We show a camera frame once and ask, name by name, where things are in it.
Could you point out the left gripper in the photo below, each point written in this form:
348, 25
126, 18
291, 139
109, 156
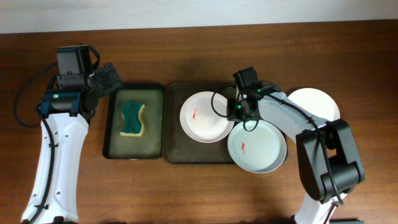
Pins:
109, 78

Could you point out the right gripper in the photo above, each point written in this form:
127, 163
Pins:
232, 116

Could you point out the white plate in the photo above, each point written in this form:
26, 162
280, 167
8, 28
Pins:
257, 147
200, 122
316, 104

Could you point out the green yellow sponge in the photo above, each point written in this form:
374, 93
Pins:
132, 116

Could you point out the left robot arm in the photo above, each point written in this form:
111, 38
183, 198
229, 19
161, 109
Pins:
66, 109

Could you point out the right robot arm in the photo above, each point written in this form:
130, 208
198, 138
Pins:
329, 164

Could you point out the black water tray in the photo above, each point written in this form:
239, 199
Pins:
147, 146

